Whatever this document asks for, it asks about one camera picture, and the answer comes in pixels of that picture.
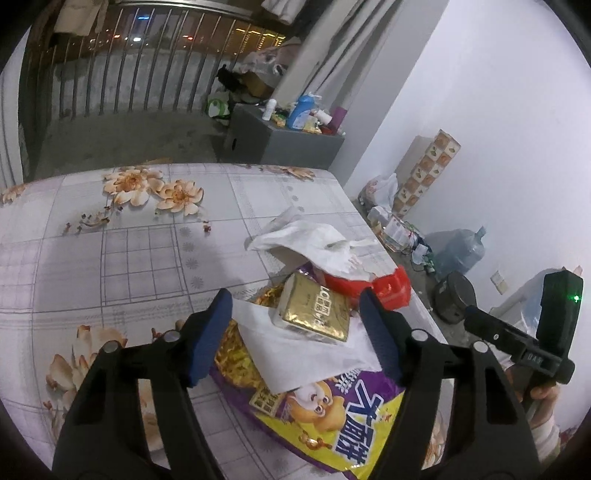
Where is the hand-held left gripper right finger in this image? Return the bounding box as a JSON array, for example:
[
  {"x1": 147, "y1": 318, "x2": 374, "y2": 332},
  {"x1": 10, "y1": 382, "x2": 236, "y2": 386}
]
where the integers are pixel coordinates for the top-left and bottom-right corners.
[{"x1": 359, "y1": 287, "x2": 543, "y2": 480}]

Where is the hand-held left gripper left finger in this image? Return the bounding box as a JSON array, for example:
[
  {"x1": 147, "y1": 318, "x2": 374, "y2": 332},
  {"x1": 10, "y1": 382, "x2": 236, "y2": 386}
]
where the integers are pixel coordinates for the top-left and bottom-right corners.
[{"x1": 51, "y1": 288, "x2": 234, "y2": 480}]

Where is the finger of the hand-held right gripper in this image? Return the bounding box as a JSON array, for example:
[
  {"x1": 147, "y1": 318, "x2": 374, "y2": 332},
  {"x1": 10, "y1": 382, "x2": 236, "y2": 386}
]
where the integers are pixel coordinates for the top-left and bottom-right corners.
[{"x1": 464, "y1": 305, "x2": 543, "y2": 360}]

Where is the red plastic bag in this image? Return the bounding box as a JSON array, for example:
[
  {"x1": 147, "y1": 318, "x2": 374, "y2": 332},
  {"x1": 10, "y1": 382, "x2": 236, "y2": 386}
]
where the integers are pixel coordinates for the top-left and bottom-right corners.
[{"x1": 323, "y1": 265, "x2": 413, "y2": 311}]

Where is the gold packet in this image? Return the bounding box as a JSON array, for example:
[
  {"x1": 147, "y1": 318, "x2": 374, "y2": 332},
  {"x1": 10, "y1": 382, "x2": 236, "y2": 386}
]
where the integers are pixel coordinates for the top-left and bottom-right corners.
[{"x1": 276, "y1": 273, "x2": 354, "y2": 343}]

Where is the white tissue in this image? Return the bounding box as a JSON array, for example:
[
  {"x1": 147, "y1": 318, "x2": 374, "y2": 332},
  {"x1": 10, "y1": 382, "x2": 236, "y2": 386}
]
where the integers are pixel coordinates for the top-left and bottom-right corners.
[{"x1": 231, "y1": 298, "x2": 384, "y2": 395}]

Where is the purple yellow snack bag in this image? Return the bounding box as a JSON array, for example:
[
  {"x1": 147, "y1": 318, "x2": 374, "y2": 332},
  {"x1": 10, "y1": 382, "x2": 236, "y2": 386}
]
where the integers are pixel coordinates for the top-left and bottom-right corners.
[{"x1": 210, "y1": 263, "x2": 407, "y2": 478}]

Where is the white plastic bag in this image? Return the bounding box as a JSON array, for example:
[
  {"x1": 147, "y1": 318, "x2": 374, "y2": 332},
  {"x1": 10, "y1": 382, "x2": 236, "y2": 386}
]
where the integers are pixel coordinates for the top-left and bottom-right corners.
[
  {"x1": 247, "y1": 206, "x2": 379, "y2": 281},
  {"x1": 362, "y1": 173, "x2": 399, "y2": 210}
]

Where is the person's right forearm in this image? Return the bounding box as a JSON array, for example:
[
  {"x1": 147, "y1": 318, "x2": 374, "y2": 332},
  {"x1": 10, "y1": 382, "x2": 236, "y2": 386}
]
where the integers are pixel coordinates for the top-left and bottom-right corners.
[{"x1": 526, "y1": 408, "x2": 561, "y2": 467}]

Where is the person's right hand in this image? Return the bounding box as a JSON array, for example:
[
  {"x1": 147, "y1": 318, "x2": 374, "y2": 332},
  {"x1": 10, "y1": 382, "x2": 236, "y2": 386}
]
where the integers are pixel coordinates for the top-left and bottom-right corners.
[{"x1": 529, "y1": 383, "x2": 560, "y2": 418}]

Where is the white water dispenser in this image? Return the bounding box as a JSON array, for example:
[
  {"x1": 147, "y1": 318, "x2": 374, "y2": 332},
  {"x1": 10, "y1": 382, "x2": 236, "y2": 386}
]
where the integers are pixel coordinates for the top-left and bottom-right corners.
[{"x1": 501, "y1": 295, "x2": 527, "y2": 319}]

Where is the black rice cooker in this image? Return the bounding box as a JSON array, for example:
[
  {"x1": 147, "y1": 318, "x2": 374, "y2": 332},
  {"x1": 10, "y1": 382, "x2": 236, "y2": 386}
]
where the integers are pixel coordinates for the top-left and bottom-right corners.
[{"x1": 431, "y1": 271, "x2": 476, "y2": 324}]

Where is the pile of cartons and papers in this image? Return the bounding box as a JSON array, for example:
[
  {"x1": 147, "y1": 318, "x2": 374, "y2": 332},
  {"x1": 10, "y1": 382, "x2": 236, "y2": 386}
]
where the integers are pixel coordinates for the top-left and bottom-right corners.
[{"x1": 367, "y1": 205, "x2": 437, "y2": 273}]

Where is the floral tablecloth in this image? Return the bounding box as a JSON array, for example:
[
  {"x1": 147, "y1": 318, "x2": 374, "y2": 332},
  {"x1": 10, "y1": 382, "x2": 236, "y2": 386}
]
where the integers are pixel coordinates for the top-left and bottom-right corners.
[{"x1": 0, "y1": 162, "x2": 451, "y2": 480}]

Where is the tall tile pattern box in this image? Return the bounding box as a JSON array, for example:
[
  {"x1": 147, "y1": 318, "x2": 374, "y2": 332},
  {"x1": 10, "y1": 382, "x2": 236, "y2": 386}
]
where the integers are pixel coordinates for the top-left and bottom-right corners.
[{"x1": 394, "y1": 129, "x2": 461, "y2": 217}]

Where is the grey cabinet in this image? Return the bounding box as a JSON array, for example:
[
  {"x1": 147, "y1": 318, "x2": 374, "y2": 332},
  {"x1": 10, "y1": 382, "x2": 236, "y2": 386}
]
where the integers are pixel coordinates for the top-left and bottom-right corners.
[{"x1": 224, "y1": 104, "x2": 346, "y2": 168}]

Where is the green white bag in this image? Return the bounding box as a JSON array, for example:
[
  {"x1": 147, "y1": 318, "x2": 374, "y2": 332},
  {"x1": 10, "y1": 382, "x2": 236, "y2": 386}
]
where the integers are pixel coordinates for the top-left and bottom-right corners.
[{"x1": 205, "y1": 92, "x2": 232, "y2": 121}]

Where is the blue detergent bottle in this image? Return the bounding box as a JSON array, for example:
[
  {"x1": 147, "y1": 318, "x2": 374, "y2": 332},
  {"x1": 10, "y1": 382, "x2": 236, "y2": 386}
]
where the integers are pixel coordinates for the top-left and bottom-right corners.
[{"x1": 286, "y1": 92, "x2": 319, "y2": 130}]

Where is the cardboard box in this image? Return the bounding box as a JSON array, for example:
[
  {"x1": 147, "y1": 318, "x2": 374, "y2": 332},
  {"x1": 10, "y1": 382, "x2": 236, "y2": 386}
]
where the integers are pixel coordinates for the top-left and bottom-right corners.
[{"x1": 240, "y1": 69, "x2": 278, "y2": 100}]

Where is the black object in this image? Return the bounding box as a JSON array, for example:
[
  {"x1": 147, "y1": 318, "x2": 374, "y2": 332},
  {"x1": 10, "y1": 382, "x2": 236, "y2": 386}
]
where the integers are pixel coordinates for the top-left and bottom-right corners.
[{"x1": 216, "y1": 66, "x2": 243, "y2": 90}]

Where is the metal balcony railing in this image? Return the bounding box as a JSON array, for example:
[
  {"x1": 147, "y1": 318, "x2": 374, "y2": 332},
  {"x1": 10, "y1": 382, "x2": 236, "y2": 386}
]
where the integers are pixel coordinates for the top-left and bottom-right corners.
[{"x1": 18, "y1": 2, "x2": 296, "y2": 123}]

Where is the pale plastic bag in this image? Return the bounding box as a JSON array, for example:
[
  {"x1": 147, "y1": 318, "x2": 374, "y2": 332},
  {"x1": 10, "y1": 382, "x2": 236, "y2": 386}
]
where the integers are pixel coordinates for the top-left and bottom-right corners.
[{"x1": 240, "y1": 37, "x2": 303, "y2": 77}]

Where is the grey curtain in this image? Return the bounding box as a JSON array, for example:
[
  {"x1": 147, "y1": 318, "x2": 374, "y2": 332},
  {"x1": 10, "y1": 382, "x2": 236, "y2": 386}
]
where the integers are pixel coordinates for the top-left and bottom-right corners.
[{"x1": 295, "y1": 0, "x2": 451, "y2": 109}]

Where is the hanging beige jacket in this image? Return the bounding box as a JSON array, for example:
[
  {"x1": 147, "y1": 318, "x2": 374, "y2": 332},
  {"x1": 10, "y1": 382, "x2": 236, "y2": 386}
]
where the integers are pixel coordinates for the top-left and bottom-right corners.
[{"x1": 53, "y1": 0, "x2": 109, "y2": 35}]

